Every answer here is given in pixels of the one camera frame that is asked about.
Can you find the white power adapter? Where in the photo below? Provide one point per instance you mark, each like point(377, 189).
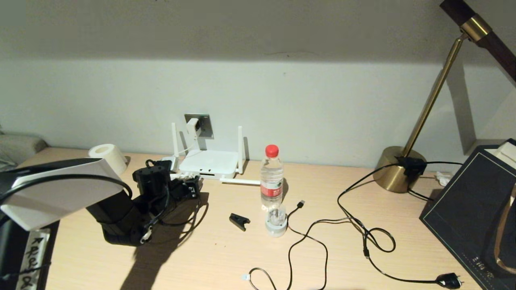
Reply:
point(193, 128)

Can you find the small white crumpled item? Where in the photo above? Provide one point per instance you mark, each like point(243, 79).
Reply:
point(443, 178)

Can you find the grey pillow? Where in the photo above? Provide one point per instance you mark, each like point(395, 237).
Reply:
point(20, 145)

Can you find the small white round device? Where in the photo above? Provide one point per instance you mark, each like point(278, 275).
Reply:
point(276, 228)

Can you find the clear bottle with red cap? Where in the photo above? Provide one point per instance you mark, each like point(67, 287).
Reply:
point(271, 177)

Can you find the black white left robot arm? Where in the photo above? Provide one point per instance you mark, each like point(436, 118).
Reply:
point(60, 193)

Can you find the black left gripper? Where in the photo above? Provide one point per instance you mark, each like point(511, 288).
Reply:
point(177, 191)

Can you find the grey wall socket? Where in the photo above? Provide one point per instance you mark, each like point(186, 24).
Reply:
point(206, 123)

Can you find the white toilet paper roll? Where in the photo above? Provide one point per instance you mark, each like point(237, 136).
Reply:
point(105, 155)

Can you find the small black plastic clip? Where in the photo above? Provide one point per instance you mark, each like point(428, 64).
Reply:
point(238, 220)

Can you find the large black flat box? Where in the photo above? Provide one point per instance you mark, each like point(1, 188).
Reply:
point(463, 213)

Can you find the brass desk lamp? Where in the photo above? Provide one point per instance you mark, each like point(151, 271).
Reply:
point(397, 179)

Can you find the white tissue box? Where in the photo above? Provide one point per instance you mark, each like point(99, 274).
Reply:
point(507, 155)

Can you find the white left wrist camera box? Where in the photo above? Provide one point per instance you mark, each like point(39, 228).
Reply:
point(167, 164)

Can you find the white router with antennas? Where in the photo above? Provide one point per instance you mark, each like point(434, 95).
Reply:
point(213, 163)

